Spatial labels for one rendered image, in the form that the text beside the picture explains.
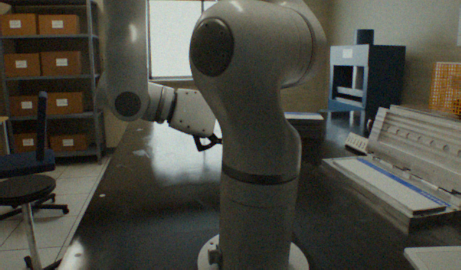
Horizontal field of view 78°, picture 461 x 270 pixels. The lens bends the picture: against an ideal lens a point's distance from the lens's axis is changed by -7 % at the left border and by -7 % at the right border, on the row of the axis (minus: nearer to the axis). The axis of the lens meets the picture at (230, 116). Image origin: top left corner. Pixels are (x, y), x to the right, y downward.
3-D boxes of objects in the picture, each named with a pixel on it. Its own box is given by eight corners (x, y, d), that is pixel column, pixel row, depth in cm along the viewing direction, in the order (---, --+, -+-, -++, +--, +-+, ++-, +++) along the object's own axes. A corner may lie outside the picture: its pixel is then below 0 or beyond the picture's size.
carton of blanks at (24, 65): (3, 77, 335) (1, 54, 330) (12, 75, 356) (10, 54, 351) (40, 75, 344) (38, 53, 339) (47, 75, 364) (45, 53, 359)
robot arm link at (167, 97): (155, 118, 63) (169, 122, 63) (165, 80, 66) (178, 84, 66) (150, 127, 70) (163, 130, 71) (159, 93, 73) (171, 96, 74)
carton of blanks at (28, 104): (9, 116, 345) (6, 96, 340) (17, 113, 365) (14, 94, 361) (43, 115, 352) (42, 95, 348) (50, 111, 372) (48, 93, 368)
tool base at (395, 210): (320, 165, 110) (321, 155, 110) (369, 160, 115) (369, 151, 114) (408, 226, 68) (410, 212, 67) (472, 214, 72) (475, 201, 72)
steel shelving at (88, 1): (29, 158, 388) (11, 3, 350) (107, 154, 410) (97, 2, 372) (14, 169, 346) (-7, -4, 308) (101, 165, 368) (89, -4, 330)
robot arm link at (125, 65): (145, -48, 51) (153, 122, 57) (145, -24, 66) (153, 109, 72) (91, -48, 49) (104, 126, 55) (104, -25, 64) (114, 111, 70)
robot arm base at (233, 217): (208, 320, 40) (210, 204, 36) (190, 238, 58) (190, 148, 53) (329, 297, 45) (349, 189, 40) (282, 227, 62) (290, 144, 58)
